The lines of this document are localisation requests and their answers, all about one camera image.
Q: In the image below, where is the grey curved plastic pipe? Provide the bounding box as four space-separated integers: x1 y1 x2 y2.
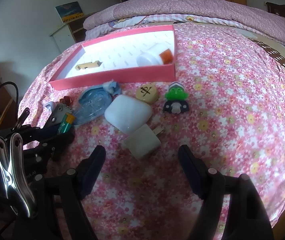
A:
45 101 57 112

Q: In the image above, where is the green cartoon lighter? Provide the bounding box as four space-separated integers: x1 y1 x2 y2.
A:
57 113 76 134

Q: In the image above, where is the blue correction tape dispenser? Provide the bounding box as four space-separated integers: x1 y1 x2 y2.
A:
73 80 121 126

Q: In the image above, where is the white usb wall charger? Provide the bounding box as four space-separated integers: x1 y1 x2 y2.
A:
124 124 165 160

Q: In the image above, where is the wooden chinese chess piece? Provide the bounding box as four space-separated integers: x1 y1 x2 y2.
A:
135 84 159 104

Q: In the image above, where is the green face toy figure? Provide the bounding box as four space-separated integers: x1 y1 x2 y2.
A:
162 81 190 114

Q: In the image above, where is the silver metal spring clamp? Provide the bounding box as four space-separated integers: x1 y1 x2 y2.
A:
0 133 36 218

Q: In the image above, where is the wooden puzzle block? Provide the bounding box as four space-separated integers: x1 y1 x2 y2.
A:
75 61 102 70

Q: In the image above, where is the white bedside shelf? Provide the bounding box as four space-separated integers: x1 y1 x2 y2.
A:
49 12 94 53

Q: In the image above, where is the pink shallow cardboard box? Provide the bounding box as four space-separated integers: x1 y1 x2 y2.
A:
49 25 177 90

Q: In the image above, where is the pink floral bed sheet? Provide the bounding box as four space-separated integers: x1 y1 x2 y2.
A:
18 23 285 240

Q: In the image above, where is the blue yellow landscape picture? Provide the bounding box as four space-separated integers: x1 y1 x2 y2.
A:
55 1 84 23

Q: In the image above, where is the checkered cartoon blanket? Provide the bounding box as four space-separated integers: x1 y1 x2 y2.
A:
85 14 258 40

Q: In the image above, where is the pink folded quilt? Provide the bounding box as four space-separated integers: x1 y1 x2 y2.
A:
83 0 285 43

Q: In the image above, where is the black cable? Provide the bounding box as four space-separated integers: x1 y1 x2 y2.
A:
0 81 19 131

